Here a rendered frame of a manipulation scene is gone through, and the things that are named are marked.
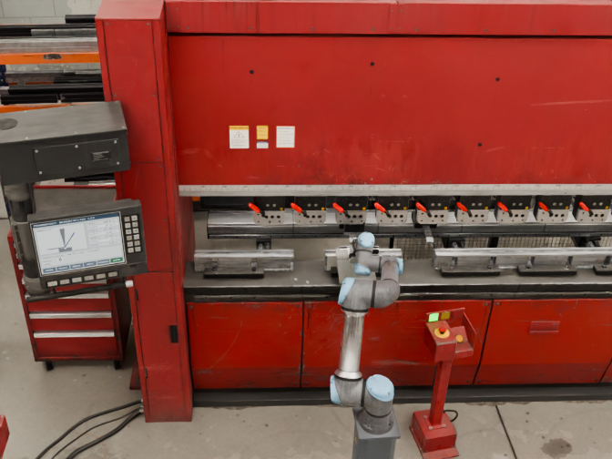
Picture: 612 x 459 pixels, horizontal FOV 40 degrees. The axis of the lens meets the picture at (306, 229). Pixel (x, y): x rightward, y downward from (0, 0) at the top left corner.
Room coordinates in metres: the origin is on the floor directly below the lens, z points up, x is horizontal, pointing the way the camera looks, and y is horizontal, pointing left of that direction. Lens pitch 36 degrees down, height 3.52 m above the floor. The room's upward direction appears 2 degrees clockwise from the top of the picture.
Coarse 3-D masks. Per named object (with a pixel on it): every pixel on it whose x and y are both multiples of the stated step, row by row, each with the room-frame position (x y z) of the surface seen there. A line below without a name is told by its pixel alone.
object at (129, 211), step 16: (64, 208) 2.83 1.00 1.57; (80, 208) 2.79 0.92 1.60; (96, 208) 2.80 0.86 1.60; (112, 208) 2.80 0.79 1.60; (128, 208) 2.81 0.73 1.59; (32, 224) 2.70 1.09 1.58; (128, 224) 2.81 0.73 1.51; (32, 240) 2.69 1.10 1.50; (128, 240) 2.81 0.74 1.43; (144, 240) 2.83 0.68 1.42; (128, 256) 2.81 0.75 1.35; (144, 256) 2.83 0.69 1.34; (64, 272) 2.72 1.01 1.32; (80, 272) 2.74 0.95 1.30; (96, 272) 2.76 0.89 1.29; (112, 272) 2.78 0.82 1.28; (128, 272) 2.80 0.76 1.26; (144, 272) 2.82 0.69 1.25; (48, 288) 2.70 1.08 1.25
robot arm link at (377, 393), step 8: (376, 376) 2.49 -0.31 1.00; (368, 384) 2.43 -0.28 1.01; (376, 384) 2.44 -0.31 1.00; (384, 384) 2.45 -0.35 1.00; (392, 384) 2.45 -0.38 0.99; (368, 392) 2.42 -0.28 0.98; (376, 392) 2.40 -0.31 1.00; (384, 392) 2.40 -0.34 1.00; (392, 392) 2.42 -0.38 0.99; (368, 400) 2.40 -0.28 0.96; (376, 400) 2.39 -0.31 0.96; (384, 400) 2.39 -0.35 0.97; (392, 400) 2.42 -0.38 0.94; (368, 408) 2.41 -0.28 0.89; (376, 408) 2.39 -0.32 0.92; (384, 408) 2.39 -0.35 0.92
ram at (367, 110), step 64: (192, 64) 3.30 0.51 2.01; (256, 64) 3.32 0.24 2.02; (320, 64) 3.34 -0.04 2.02; (384, 64) 3.35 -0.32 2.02; (448, 64) 3.37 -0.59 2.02; (512, 64) 3.39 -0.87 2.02; (576, 64) 3.41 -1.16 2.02; (192, 128) 3.30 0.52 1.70; (256, 128) 3.32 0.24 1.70; (320, 128) 3.34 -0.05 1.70; (384, 128) 3.36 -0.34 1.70; (448, 128) 3.37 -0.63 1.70; (512, 128) 3.39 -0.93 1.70; (576, 128) 3.41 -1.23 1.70; (192, 192) 3.30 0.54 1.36; (256, 192) 3.32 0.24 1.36; (320, 192) 3.34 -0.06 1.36; (384, 192) 3.36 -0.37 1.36; (448, 192) 3.38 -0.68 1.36; (512, 192) 3.40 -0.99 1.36; (576, 192) 3.42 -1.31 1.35
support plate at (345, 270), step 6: (336, 252) 3.34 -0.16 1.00; (342, 252) 3.34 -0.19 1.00; (336, 258) 3.30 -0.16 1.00; (342, 258) 3.30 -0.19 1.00; (348, 258) 3.30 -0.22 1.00; (342, 264) 3.25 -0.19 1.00; (348, 264) 3.25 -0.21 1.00; (342, 270) 3.20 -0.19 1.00; (348, 270) 3.20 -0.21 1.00; (342, 276) 3.15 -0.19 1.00; (348, 276) 3.15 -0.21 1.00; (354, 276) 3.16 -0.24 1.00; (360, 276) 3.16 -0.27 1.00; (366, 276) 3.16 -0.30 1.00; (372, 276) 3.16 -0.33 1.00
